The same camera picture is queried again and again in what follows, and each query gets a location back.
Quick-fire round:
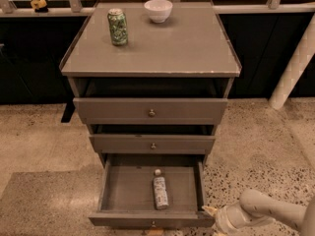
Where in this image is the grey top drawer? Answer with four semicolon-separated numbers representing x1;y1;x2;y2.
74;97;227;125

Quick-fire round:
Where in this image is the green soda can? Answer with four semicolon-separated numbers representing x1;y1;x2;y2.
107;8;128;46

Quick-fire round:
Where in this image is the yellow and black small object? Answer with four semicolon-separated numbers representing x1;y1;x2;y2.
31;0;48;13

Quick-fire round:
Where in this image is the white ceramic bowl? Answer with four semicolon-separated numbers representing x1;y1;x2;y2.
144;0;173;24

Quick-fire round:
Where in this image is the white window ledge rail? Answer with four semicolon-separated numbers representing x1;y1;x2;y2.
0;2;315;18

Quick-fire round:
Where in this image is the white diagonal pipe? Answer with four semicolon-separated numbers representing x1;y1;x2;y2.
269;15;315;110

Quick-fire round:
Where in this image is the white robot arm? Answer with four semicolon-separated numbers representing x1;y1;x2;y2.
202;189;315;236

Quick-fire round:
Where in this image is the blue plastic bottle white cap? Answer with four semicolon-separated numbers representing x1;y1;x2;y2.
153;169;169;210

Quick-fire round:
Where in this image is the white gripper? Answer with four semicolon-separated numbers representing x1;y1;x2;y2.
202;203;275;235

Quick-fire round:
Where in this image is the grey middle drawer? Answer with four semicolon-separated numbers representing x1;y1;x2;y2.
90;134;215;154

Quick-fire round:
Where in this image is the grey open bottom drawer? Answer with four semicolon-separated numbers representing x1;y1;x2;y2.
90;154;215;228

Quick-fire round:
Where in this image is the grey wooden drawer cabinet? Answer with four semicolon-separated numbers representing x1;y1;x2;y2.
58;1;242;169

